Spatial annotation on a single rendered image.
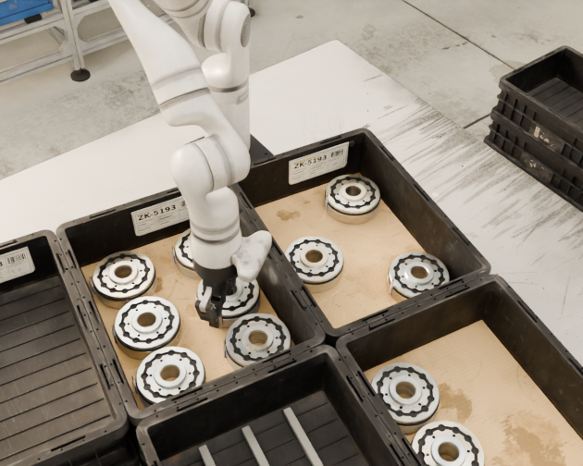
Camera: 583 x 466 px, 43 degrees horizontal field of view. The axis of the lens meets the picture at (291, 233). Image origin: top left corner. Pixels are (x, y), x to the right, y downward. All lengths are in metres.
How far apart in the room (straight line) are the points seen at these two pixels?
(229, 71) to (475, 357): 0.66
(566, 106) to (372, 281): 1.21
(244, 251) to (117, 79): 2.18
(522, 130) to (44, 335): 1.46
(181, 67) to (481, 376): 0.65
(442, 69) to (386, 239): 1.98
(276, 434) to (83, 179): 0.81
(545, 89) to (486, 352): 1.30
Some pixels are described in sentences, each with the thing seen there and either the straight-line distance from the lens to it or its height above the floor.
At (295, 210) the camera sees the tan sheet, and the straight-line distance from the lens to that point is 1.40.
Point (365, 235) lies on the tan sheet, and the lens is 1.37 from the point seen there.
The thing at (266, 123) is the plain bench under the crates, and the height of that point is 0.70.
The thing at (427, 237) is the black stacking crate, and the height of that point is 0.86.
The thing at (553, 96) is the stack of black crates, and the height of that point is 0.49.
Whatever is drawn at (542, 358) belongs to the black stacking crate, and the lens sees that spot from 1.19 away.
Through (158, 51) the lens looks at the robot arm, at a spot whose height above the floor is 1.29.
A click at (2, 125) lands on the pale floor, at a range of 3.08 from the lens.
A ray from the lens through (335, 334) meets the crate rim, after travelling 1.10.
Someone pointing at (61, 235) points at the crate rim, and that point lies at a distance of 1.27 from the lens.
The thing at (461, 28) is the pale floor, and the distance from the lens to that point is 3.58.
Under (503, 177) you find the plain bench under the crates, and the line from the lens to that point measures 1.73.
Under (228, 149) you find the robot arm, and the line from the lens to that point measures 0.97.
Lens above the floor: 1.83
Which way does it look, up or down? 47 degrees down
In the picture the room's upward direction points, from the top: 1 degrees clockwise
